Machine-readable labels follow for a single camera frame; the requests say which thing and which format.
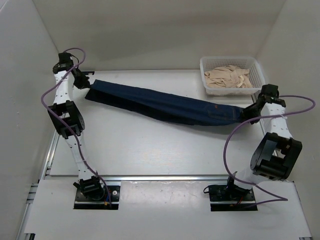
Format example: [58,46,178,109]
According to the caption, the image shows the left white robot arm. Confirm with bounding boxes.
[48,51,106,201]

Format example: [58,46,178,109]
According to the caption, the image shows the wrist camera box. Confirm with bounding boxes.
[58,52,74,65]
[258,84,279,98]

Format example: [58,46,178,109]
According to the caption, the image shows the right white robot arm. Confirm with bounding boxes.
[224,84,302,200]

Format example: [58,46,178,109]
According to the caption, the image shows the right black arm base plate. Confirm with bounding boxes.
[203,184,258,212]

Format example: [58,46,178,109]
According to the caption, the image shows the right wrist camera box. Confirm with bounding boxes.
[258,84,279,98]

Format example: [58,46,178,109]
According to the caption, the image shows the beige trousers in basket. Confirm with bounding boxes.
[204,65,253,89]

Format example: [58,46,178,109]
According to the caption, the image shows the white plastic mesh basket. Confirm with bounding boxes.
[199,56,266,96]

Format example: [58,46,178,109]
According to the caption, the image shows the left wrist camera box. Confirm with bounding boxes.
[58,52,74,65]

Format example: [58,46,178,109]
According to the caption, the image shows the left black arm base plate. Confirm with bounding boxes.
[73,185,121,210]

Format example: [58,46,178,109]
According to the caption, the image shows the dark blue denim trousers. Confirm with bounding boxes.
[85,79,243,126]

